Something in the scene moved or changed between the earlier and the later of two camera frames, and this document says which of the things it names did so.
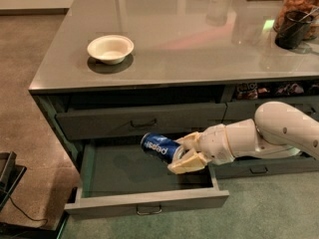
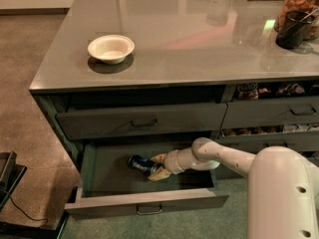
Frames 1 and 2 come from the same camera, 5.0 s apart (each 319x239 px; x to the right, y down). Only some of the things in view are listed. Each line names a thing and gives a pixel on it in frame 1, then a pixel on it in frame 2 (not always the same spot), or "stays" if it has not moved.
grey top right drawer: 246,110 stays
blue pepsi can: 159,146 -> 143,164
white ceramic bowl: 111,49 stays
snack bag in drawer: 247,91 stays
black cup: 292,28 stays
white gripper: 214,142 -> 171,163
